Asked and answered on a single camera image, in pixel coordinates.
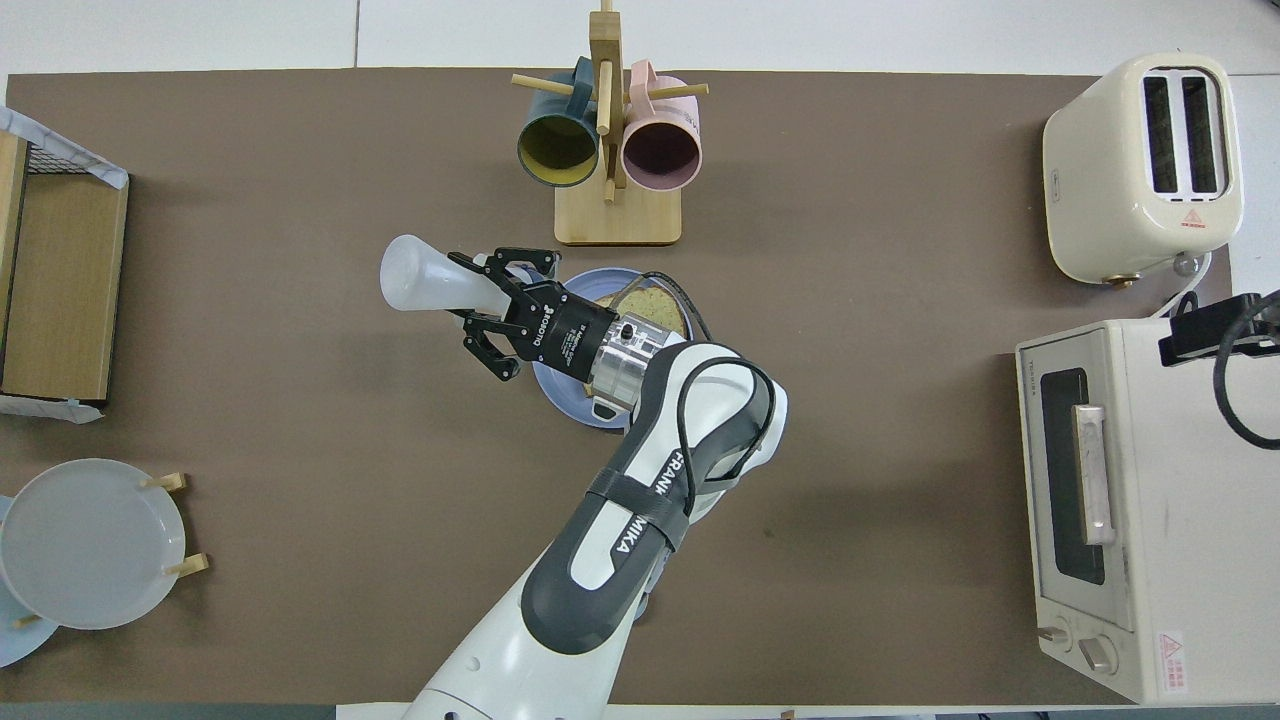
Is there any white toaster oven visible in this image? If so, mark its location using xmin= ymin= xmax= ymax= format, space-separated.
xmin=1015 ymin=318 xmax=1280 ymax=706

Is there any white checkered cloth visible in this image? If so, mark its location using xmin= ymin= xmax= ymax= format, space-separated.
xmin=0 ymin=106 xmax=129 ymax=191

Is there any teal mug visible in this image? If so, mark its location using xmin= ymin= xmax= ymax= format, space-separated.
xmin=516 ymin=57 xmax=601 ymax=189

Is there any light blue plate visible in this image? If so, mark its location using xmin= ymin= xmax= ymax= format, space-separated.
xmin=0 ymin=495 xmax=59 ymax=669

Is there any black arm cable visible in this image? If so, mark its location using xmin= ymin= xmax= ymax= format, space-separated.
xmin=1158 ymin=290 xmax=1280 ymax=451
xmin=610 ymin=270 xmax=778 ymax=493

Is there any pink ribbed mug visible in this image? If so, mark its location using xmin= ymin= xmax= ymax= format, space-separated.
xmin=621 ymin=60 xmax=703 ymax=193

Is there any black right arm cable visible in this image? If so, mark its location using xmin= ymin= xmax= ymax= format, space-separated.
xmin=1158 ymin=290 xmax=1280 ymax=451

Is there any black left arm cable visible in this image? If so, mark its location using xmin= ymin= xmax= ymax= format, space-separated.
xmin=610 ymin=270 xmax=778 ymax=493

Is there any pale grey-blue plate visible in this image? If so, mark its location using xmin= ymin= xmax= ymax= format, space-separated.
xmin=0 ymin=458 xmax=187 ymax=631

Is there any white toaster power cord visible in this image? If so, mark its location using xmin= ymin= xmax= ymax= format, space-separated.
xmin=1150 ymin=252 xmax=1214 ymax=319

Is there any translucent bottle with navy cap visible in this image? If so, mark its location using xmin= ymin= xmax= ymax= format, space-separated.
xmin=380 ymin=235 xmax=526 ymax=319

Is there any pale cloth strip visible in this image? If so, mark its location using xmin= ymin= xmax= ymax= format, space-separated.
xmin=0 ymin=393 xmax=106 ymax=426

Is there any cream two-slot toaster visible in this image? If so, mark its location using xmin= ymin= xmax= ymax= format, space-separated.
xmin=1042 ymin=53 xmax=1244 ymax=286

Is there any brown table mat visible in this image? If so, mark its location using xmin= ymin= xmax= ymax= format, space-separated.
xmin=0 ymin=68 xmax=1236 ymax=706

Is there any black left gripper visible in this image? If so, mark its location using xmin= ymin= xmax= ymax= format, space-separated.
xmin=447 ymin=247 xmax=618 ymax=386

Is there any wooden shelf with wire basket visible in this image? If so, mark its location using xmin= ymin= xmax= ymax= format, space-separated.
xmin=0 ymin=105 xmax=131 ymax=403

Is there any blue round plate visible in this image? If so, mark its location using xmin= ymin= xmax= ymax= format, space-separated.
xmin=530 ymin=268 xmax=694 ymax=431

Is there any wooden mug tree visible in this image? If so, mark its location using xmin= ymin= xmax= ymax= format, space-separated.
xmin=511 ymin=0 xmax=709 ymax=247

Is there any toasted bread slice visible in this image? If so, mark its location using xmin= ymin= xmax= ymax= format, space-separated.
xmin=597 ymin=285 xmax=691 ymax=346

